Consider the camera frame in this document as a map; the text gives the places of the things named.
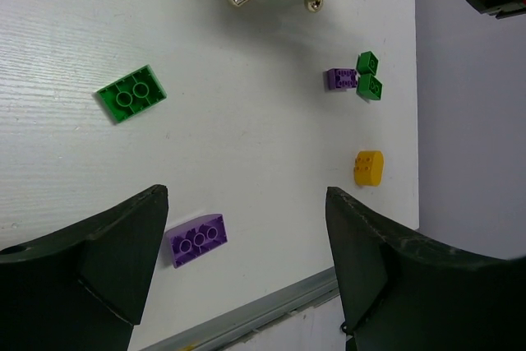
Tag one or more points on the yellow rounded lego brick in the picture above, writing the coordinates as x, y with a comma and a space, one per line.
368, 168

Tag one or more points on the large green lego brick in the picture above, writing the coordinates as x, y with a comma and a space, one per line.
130, 95

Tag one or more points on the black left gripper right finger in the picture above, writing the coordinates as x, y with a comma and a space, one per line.
401, 290

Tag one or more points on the purple lego brick studs up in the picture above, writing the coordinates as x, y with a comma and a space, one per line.
341, 79

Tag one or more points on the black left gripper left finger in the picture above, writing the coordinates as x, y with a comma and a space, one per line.
84, 287

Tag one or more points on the aluminium table edge rail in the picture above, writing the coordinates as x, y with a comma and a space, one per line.
229, 328

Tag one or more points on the purple lego brick underside up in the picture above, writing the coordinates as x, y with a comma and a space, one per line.
195, 238

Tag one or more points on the small green lego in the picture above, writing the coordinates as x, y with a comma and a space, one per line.
369, 87
367, 63

